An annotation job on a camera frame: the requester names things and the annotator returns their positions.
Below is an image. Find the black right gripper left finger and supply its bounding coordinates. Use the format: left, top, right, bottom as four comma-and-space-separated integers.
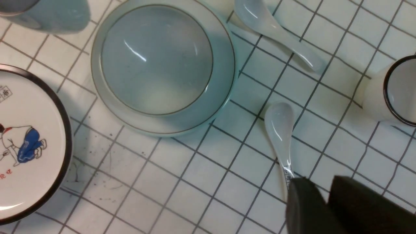
285, 177, 347, 234

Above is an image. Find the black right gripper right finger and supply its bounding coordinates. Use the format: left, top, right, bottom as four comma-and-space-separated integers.
327, 176, 416, 234

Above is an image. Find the pale blue ceramic spoon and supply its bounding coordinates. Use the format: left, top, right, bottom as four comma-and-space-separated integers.
234, 0, 324, 73

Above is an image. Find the pale blue ceramic cup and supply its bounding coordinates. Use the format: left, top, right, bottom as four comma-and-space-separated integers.
0, 0, 91, 34

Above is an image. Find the white grid tablecloth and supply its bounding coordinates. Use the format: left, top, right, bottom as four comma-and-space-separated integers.
0, 0, 416, 234

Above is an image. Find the white ceramic spoon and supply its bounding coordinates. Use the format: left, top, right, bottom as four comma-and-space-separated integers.
264, 102, 295, 200

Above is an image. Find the white cup black rim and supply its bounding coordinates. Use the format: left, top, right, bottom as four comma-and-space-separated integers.
361, 55, 416, 127

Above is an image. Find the pale blue ceramic plate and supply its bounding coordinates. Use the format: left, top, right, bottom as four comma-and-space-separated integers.
90, 0, 238, 137

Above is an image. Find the pale blue ceramic bowl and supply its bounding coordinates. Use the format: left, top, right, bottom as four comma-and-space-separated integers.
101, 5, 213, 116

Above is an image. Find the white plate with cartoon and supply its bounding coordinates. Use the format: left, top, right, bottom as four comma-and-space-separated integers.
0, 64, 73, 226

